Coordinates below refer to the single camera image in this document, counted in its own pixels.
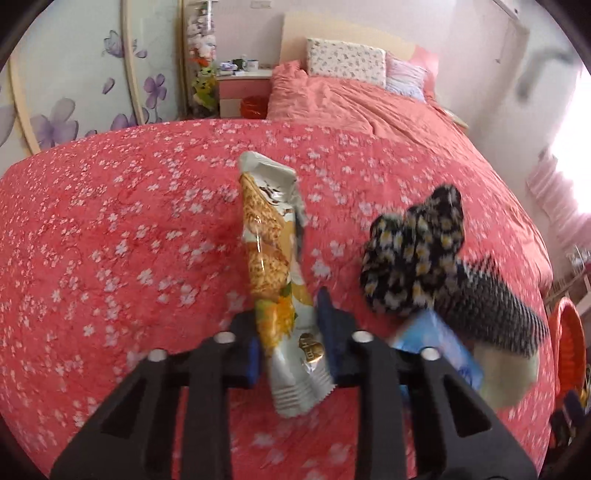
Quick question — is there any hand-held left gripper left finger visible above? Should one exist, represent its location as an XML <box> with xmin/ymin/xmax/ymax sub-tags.
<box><xmin>50</xmin><ymin>311</ymin><xmax>262</xmax><ymax>480</ymax></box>

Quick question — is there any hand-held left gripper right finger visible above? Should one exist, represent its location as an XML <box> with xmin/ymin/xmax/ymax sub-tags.
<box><xmin>315</xmin><ymin>287</ymin><xmax>539</xmax><ymax>480</ymax></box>

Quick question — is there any orange white snack wrapper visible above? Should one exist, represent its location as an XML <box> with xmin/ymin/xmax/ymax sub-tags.
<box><xmin>238</xmin><ymin>151</ymin><xmax>335</xmax><ymax>418</ymax></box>

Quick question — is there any orange plastic laundry basket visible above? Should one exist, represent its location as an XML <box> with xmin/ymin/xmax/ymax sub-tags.
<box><xmin>547</xmin><ymin>298</ymin><xmax>591</xmax><ymax>416</ymax></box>

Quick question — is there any light blue packet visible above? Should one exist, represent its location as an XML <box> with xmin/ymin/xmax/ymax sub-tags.
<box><xmin>390</xmin><ymin>309</ymin><xmax>485</xmax><ymax>407</ymax></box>

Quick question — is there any black daisy print sock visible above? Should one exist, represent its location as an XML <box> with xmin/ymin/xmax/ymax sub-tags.
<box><xmin>359</xmin><ymin>184</ymin><xmax>465</xmax><ymax>317</ymax></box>

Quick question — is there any black white striped sock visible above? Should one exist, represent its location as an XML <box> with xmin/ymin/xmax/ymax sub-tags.
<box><xmin>436</xmin><ymin>257</ymin><xmax>551</xmax><ymax>357</ymax></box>

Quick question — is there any red floral tablecloth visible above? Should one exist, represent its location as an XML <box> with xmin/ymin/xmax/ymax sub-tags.
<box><xmin>0</xmin><ymin>117</ymin><xmax>555</xmax><ymax>480</ymax></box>

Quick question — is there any cream cloth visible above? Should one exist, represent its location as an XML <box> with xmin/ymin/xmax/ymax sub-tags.
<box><xmin>471</xmin><ymin>344</ymin><xmax>540</xmax><ymax>411</ymax></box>

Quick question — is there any bed with salmon cover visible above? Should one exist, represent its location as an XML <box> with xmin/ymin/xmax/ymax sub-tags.
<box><xmin>267</xmin><ymin>11</ymin><xmax>469</xmax><ymax>134</ymax></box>

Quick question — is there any red basket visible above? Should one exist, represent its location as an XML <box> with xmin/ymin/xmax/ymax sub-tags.
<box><xmin>240</xmin><ymin>95</ymin><xmax>269</xmax><ymax>117</ymax></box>

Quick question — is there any pink white nightstand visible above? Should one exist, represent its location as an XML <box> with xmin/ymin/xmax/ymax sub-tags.
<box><xmin>217</xmin><ymin>69</ymin><xmax>274</xmax><ymax>118</ymax></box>

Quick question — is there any pink curtain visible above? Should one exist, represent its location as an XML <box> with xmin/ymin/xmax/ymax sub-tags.
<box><xmin>526</xmin><ymin>148</ymin><xmax>591</xmax><ymax>250</ymax></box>

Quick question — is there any pink striped pillow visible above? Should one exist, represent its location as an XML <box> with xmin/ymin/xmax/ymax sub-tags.
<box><xmin>385</xmin><ymin>53</ymin><xmax>430</xmax><ymax>101</ymax></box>

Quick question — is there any hanging bag of plush toys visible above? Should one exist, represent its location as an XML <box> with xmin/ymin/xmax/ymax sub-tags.
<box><xmin>185</xmin><ymin>0</ymin><xmax>220</xmax><ymax>116</ymax></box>

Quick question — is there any white floral pillow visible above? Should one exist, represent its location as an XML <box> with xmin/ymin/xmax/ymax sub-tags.
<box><xmin>305</xmin><ymin>38</ymin><xmax>387</xmax><ymax>88</ymax></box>

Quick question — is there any flower print sliding wardrobe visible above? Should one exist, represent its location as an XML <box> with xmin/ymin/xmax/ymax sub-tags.
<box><xmin>0</xmin><ymin>0</ymin><xmax>185</xmax><ymax>158</ymax></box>

